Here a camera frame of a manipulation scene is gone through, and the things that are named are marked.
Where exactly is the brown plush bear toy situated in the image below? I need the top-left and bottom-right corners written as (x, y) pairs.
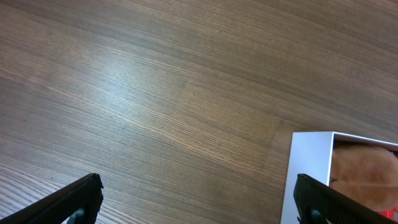
top-left (330, 144), bottom-right (397, 212)

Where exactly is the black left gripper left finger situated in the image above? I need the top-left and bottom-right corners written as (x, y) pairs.
top-left (1, 173), bottom-right (103, 224)

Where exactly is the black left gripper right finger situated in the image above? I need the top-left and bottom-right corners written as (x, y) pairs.
top-left (294, 174), bottom-right (397, 224)

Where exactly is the white box pink interior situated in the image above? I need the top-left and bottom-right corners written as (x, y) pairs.
top-left (280, 131), bottom-right (397, 224)

